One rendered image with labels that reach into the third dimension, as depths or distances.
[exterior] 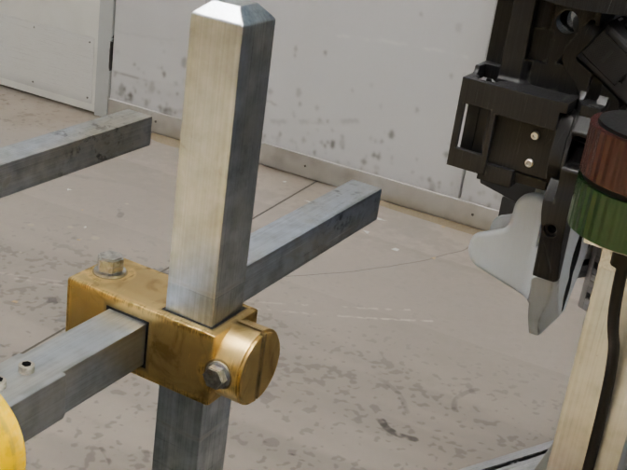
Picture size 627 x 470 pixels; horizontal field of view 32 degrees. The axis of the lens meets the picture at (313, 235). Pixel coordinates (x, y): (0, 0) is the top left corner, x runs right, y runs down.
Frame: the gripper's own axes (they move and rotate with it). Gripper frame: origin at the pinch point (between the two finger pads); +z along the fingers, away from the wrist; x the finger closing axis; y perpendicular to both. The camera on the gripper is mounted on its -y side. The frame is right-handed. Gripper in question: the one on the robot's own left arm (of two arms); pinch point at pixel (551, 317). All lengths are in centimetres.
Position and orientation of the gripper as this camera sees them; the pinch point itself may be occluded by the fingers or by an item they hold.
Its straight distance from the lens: 67.8
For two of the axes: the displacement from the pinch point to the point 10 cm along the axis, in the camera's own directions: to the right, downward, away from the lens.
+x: -4.9, 2.8, -8.3
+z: -1.3, 9.1, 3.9
